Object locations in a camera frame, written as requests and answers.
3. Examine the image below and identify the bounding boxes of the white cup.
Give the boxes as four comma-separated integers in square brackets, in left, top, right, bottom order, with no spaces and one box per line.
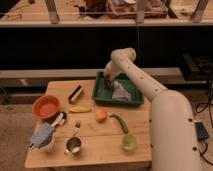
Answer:
[40,135,55,152]

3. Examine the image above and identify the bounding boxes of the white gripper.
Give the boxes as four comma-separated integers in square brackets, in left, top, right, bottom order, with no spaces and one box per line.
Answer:
[104,61,120,80]

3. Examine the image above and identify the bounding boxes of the grey cloth in tray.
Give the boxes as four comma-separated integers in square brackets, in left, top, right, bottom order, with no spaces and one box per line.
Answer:
[112,81,131,101]

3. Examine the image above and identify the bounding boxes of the small silver brown object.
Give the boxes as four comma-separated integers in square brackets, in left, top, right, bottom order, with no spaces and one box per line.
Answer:
[73,121,81,136]

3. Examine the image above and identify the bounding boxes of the wooden table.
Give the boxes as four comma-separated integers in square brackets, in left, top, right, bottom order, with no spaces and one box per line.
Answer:
[25,80,151,168]

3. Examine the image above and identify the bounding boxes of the dark purple grapes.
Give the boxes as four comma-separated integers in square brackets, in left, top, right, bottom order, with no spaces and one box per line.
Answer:
[105,75,111,84]

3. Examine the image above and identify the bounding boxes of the white handled black spatula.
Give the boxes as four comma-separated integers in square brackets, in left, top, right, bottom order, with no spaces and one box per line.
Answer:
[51,112,67,127]

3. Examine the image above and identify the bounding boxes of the silver metal cup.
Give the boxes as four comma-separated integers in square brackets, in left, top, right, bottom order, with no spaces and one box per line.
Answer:
[64,137,82,155]

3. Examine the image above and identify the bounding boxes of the black white brush block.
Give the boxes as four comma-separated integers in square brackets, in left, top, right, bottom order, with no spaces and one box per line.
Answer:
[68,85,83,104]

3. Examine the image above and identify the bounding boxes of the green spoon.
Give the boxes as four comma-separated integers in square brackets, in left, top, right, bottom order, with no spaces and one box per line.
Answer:
[110,114,137,152]

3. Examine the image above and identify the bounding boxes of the orange bowl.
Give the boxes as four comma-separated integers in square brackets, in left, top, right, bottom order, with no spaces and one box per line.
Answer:
[32,95,60,119]

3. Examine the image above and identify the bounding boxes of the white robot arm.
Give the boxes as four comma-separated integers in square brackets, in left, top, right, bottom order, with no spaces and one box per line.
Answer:
[104,48,202,171]

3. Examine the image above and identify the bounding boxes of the blue black floor device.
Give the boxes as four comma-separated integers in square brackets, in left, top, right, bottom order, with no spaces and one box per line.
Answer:
[195,122,209,141]

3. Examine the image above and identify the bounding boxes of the black box on shelf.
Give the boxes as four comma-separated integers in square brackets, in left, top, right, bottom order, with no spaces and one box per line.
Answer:
[179,53,213,81]

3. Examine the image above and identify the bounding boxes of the black floor cable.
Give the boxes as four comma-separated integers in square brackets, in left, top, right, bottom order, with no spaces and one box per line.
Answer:
[194,79,213,168]

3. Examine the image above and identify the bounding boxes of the green plastic tray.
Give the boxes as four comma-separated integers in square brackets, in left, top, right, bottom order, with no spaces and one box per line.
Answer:
[92,72,144,107]

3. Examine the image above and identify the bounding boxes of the yellow banana toy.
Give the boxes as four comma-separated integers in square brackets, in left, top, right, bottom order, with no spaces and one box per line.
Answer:
[69,106,91,113]

